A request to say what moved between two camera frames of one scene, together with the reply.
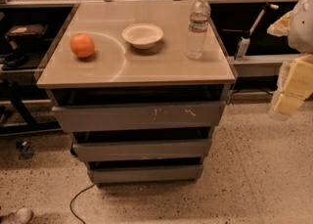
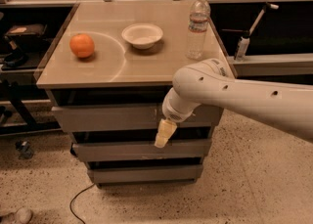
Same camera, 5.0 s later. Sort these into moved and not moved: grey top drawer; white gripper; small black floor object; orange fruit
Moved: white gripper
Not moved: small black floor object; grey top drawer; orange fruit
